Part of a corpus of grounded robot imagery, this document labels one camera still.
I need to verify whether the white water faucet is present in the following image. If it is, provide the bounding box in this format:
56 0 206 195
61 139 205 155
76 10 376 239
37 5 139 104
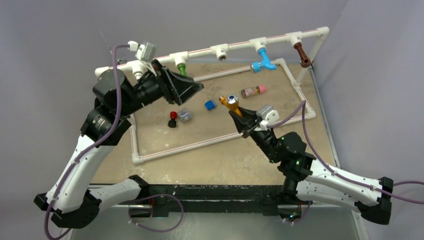
131 63 148 80

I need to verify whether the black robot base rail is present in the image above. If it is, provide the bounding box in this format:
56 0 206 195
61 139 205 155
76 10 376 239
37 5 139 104
127 180 314 218

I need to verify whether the green water faucet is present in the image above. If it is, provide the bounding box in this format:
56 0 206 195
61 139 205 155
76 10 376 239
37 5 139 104
176 63 187 76

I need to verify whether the orange water faucet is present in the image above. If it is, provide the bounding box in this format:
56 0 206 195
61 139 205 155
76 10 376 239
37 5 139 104
218 94 243 117

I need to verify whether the brown water faucet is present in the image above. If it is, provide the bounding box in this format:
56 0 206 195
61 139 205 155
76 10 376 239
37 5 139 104
293 42 312 68

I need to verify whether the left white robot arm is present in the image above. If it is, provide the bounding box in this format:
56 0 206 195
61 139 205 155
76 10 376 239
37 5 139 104
34 60 204 229

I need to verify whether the blue water faucet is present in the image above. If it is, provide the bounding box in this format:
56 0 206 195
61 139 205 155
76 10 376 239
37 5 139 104
250 47 277 73

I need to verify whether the white PVC pipe frame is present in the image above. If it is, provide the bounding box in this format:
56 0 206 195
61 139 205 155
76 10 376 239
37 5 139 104
94 26 330 165

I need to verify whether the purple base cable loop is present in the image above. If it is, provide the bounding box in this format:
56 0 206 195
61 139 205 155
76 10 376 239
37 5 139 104
128 193 185 233

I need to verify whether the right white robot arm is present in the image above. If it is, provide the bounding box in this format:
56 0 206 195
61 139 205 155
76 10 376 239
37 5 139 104
228 107 394 225

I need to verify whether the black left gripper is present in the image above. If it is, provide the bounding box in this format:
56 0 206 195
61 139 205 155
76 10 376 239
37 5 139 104
119 58 203 117

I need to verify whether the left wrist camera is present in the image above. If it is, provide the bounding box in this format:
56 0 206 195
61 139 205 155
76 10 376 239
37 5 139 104
135 42 157 63

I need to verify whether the blue cube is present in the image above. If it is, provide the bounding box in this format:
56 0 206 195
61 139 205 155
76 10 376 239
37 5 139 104
204 100 217 111

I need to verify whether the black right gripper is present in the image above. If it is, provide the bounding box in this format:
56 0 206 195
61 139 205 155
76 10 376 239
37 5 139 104
229 106 281 164

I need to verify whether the clear plastic small box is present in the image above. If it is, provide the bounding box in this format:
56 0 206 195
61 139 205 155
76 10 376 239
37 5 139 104
177 108 193 123

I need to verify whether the red black knob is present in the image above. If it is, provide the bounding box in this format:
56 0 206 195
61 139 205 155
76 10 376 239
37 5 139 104
167 111 178 128

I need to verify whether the pink capped small bottle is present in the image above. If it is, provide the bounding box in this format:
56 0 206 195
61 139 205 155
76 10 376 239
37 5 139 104
240 84 267 99

